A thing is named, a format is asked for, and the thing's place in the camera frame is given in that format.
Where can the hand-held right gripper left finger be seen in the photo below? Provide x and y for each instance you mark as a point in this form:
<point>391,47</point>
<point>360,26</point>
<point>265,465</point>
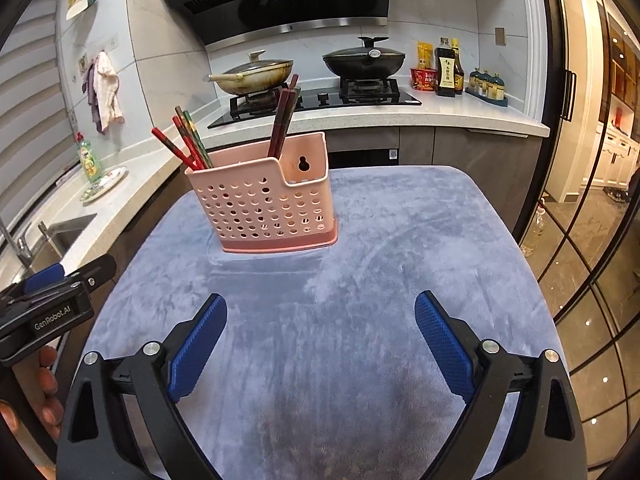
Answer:
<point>197,345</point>

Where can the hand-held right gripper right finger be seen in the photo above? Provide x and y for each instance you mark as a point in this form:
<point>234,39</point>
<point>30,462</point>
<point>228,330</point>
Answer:
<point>442,345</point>

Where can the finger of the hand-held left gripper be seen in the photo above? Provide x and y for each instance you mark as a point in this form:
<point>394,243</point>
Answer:
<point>95,270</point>
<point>45,278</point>

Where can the pink perforated chopstick holder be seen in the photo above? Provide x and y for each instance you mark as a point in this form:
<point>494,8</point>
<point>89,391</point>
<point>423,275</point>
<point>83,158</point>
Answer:
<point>280,242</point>

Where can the dark red chopstick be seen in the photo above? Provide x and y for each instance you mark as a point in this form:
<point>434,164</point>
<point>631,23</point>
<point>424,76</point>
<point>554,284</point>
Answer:
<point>281,130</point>
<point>277,125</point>

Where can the brown chopstick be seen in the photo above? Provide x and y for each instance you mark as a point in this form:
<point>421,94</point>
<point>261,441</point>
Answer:
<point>293,110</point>
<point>289,100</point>

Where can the person's left hand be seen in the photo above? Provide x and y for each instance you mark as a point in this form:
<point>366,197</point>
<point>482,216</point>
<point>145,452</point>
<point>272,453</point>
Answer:
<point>48,365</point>

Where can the chrome faucet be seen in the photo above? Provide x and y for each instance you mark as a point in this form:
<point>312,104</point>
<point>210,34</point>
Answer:
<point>20,250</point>

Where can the steel sink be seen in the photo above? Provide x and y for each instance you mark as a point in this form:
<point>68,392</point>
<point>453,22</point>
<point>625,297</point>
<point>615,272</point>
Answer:
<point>72,232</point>

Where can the white plate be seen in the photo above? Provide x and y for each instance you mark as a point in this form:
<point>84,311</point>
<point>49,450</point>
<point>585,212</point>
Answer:
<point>107,182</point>

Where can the green dish soap bottle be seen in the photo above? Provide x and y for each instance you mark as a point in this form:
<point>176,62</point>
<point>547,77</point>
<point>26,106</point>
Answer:
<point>90,160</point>

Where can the blue-grey fleece blanket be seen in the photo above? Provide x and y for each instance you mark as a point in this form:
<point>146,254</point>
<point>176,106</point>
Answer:
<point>320,310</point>

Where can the window blind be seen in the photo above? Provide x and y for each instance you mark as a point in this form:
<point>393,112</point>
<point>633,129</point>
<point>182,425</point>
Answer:
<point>35,125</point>

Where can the clear plastic bottle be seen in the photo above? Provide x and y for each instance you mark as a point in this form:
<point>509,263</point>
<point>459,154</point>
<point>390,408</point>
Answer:
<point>540,222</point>

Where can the purple hanging dish cloth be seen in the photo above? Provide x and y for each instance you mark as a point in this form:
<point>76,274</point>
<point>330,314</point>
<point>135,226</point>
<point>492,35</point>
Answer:
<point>90,95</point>

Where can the white hanging dish cloth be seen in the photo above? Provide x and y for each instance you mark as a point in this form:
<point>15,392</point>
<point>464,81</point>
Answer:
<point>107,90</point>

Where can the white stone countertop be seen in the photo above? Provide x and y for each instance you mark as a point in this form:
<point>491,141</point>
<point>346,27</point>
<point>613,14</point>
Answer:
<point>450,117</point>

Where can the white cabinet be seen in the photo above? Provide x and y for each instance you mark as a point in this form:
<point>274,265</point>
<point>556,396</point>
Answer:
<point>600,165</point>

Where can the beige wok with lid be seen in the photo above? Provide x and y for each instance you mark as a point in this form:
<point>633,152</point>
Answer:
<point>255,72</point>

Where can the spice jar set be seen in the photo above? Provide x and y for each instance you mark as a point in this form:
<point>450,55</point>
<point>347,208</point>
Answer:
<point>486,89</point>

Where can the red instant noodle bowl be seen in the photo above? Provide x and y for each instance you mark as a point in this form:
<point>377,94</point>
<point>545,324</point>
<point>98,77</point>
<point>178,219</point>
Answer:
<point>425,80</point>

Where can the black gas cooktop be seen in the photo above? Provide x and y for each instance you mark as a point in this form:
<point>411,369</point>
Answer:
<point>320,105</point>

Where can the dark soy sauce bottle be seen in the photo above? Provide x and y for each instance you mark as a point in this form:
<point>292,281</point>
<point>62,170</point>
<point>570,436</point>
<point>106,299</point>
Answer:
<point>444,72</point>

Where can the yellow seasoning packet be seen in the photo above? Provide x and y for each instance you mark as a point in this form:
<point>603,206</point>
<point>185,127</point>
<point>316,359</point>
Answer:
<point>425,55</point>

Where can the black wok with lid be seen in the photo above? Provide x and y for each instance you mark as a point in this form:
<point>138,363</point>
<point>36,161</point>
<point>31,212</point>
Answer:
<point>362,62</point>

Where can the wall socket with sticker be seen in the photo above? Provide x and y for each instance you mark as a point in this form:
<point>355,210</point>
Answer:
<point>81,66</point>

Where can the wall outlet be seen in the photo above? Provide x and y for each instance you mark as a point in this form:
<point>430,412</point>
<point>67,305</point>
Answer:
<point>500,36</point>

